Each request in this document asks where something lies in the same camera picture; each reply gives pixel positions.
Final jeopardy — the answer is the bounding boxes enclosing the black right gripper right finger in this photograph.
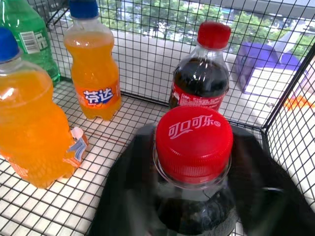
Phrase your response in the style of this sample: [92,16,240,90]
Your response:
[230,125,315,236]

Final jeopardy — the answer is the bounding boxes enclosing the orange soda bottle torn label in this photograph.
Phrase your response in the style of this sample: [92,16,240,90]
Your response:
[0,27,90,189]

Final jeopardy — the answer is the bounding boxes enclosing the cola bottle with printed cap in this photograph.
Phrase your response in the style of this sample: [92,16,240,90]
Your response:
[151,105,244,236]

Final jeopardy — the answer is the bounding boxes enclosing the orange soda bottle intact label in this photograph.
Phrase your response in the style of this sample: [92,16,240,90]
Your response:
[63,0,123,121]

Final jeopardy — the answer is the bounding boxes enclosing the cola bottle with plain cap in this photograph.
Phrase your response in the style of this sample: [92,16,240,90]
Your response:
[168,21,232,114]

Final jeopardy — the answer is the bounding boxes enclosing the black wire mesh basket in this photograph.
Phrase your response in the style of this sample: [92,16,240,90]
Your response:
[0,0,315,236]

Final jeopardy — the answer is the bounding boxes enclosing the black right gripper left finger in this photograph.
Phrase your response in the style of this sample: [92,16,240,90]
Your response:
[89,123,158,236]

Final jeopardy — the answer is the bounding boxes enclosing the purple box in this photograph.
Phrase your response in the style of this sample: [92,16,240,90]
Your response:
[233,40,310,95]

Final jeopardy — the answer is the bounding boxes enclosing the green soda bottle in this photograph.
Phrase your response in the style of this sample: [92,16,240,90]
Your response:
[0,0,61,87]

